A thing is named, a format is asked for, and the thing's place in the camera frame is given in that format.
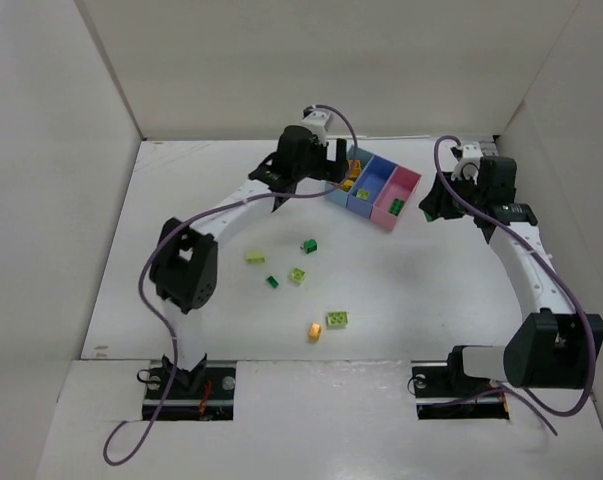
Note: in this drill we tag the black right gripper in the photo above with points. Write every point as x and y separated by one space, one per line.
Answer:
439 201

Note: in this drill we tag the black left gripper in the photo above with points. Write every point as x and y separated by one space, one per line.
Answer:
334 163

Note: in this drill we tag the yellow rounded lego brick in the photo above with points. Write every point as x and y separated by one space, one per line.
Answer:
355 168

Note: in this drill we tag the pale green lego tile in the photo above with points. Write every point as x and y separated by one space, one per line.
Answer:
363 194

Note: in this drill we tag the green lego plate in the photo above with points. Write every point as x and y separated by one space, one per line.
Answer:
396 206

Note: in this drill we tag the dark green lego brick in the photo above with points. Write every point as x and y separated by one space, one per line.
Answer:
309 246

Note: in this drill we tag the light green curved lego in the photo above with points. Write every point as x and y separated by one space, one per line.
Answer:
255 257

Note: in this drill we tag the light green studded lego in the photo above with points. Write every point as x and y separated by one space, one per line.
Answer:
337 319

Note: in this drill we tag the yellow studded lego brick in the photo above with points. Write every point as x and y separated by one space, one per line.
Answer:
347 185

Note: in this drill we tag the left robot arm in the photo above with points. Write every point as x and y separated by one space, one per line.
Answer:
180 275

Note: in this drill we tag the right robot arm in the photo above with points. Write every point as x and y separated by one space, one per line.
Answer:
555 347

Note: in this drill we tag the purple blue container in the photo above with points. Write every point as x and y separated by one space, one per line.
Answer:
373 179

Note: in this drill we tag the pink container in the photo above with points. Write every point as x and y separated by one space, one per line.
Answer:
402 184

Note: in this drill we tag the light green small lego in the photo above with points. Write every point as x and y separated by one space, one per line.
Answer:
297 276

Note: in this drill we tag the small dark green lego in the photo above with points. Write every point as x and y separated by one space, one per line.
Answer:
272 282

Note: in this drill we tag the orange small lego brick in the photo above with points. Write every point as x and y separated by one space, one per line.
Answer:
315 332

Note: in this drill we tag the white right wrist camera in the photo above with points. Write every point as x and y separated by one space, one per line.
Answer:
468 157

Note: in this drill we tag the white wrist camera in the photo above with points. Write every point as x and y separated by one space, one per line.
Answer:
318 122
468 157

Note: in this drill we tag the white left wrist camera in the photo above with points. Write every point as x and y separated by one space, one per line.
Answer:
318 122

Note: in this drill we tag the aluminium rail right side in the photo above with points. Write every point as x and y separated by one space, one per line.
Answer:
488 148

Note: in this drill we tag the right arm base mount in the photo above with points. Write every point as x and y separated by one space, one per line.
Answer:
443 391

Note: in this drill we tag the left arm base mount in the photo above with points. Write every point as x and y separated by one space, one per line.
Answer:
205 393

